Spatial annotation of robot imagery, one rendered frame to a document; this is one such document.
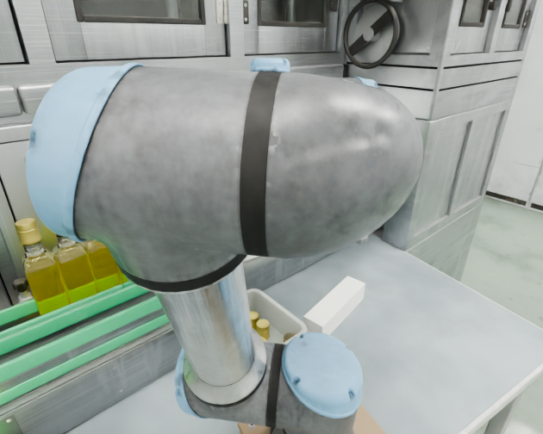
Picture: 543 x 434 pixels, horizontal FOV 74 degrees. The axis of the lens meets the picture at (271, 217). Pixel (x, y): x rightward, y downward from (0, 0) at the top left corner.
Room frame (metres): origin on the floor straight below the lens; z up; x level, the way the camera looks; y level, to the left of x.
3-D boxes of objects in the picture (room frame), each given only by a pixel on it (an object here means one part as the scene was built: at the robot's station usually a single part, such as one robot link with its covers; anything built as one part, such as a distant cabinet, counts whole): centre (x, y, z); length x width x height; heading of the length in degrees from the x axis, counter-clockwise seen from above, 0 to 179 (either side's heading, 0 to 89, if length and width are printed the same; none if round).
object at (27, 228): (0.62, 0.48, 1.14); 0.04 x 0.04 x 0.04
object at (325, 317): (0.82, -0.19, 0.78); 0.24 x 0.06 x 0.06; 140
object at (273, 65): (0.72, 0.00, 1.39); 0.09 x 0.08 x 0.11; 172
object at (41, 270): (0.62, 0.48, 0.99); 0.06 x 0.06 x 0.21; 40
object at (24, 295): (0.65, 0.56, 0.94); 0.07 x 0.04 x 0.13; 41
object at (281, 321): (0.70, 0.04, 0.80); 0.22 x 0.17 x 0.09; 41
